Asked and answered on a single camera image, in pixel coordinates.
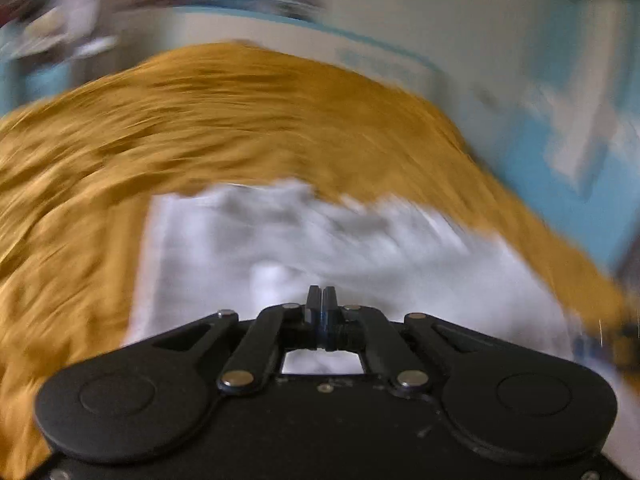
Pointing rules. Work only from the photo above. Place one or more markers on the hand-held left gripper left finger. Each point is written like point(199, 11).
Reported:
point(314, 317)

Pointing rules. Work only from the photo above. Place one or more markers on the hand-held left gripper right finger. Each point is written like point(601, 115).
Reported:
point(330, 317)

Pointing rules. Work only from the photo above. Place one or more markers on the white small garment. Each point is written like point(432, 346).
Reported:
point(240, 260)

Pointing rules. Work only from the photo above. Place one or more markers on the mustard yellow blanket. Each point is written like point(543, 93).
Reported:
point(210, 125)

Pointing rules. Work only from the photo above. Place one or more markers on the light blue wardrobe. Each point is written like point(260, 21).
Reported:
point(575, 110)

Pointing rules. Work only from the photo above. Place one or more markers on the white open shelf unit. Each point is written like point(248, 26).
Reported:
point(45, 15)

